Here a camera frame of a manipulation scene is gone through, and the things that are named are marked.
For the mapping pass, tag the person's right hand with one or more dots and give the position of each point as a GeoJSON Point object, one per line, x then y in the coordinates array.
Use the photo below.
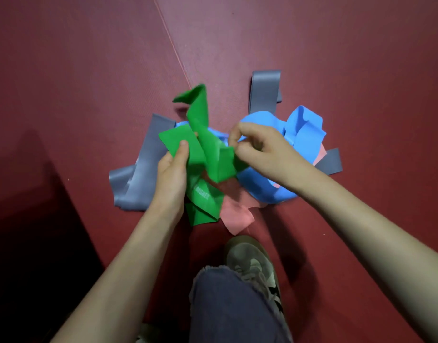
{"type": "Point", "coordinates": [272, 157]}

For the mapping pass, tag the person's left hand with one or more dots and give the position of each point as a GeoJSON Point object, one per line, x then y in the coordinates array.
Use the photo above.
{"type": "Point", "coordinates": [170, 185]}

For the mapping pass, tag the grey resistance band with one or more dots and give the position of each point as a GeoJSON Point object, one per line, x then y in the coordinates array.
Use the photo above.
{"type": "Point", "coordinates": [144, 175]}

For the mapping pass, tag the blue resistance band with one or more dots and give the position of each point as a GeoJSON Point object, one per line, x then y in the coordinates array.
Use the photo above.
{"type": "Point", "coordinates": [304, 135]}

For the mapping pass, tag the green resistance band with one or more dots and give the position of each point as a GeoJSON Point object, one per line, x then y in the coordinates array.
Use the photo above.
{"type": "Point", "coordinates": [212, 153]}

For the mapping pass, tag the pink resistance band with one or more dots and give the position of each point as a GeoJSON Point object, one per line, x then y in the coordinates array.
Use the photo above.
{"type": "Point", "coordinates": [237, 216]}

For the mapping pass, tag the person's right forearm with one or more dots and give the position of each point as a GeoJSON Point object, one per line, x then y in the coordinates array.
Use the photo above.
{"type": "Point", "coordinates": [376, 246]}

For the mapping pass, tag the person's left forearm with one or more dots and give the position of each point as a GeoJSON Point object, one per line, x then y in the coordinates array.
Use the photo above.
{"type": "Point", "coordinates": [115, 282]}

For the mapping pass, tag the person's right shoe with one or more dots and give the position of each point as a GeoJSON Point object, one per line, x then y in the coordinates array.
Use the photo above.
{"type": "Point", "coordinates": [251, 264]}

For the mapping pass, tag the person's right leg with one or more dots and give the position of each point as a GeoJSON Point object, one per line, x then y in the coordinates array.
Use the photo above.
{"type": "Point", "coordinates": [229, 310]}

